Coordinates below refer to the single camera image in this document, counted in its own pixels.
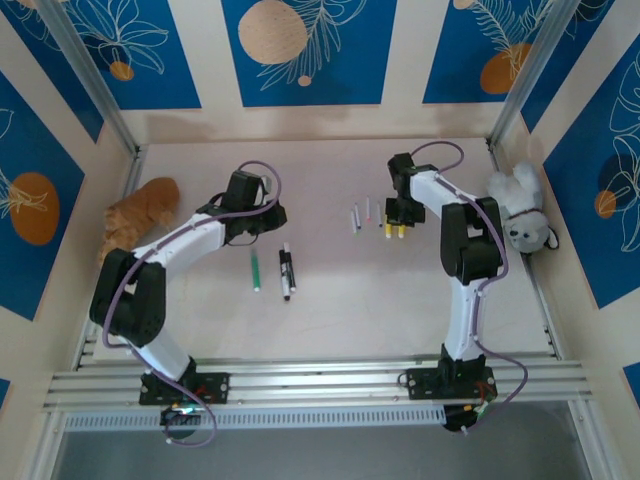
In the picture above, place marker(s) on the orange cat plush toy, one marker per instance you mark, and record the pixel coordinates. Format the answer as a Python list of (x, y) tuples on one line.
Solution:
[(140, 210)]

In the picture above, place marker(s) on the white barrel black marker pen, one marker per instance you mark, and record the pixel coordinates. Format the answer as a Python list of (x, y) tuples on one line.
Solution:
[(284, 275)]

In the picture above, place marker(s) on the green barrel marker pen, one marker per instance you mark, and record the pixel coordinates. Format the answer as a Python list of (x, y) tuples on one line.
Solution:
[(255, 270)]

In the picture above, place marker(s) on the white dog plush toy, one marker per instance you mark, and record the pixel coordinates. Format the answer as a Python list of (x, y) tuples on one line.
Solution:
[(520, 200)]

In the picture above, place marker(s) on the yellow marker pen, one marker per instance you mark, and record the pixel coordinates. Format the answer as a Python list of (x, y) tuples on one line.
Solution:
[(400, 232), (388, 232)]

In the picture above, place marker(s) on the aluminium frame post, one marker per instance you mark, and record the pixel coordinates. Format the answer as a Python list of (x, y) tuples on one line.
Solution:
[(532, 75), (92, 75)]

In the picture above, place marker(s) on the wide aluminium base rail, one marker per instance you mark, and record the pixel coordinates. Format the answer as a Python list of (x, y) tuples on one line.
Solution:
[(320, 385)]

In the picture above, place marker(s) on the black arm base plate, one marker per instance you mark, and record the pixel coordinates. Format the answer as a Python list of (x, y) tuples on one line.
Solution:
[(215, 387), (422, 385)]

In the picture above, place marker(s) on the white pen navy ends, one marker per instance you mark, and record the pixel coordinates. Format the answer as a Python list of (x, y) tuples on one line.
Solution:
[(378, 215)]

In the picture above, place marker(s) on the white pen green ends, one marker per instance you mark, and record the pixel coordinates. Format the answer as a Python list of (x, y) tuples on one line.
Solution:
[(354, 222)]

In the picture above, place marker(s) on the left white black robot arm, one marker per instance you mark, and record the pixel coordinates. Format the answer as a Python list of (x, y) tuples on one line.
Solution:
[(130, 295)]

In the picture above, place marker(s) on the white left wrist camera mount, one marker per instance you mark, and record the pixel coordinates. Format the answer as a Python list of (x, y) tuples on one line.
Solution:
[(267, 185)]

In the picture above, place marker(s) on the blue floral wall panel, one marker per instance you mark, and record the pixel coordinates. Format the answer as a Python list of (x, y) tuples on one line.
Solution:
[(450, 60), (62, 75), (585, 240), (165, 75), (350, 75), (30, 150), (570, 50)]

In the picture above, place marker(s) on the white pen pink ends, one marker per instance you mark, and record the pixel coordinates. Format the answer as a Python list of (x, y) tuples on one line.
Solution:
[(367, 210)]

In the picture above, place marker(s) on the aluminium side rail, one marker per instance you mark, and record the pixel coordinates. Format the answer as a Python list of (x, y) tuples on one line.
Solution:
[(134, 167), (544, 312)]

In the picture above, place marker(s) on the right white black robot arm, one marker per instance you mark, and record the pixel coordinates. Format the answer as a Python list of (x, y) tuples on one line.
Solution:
[(470, 240)]

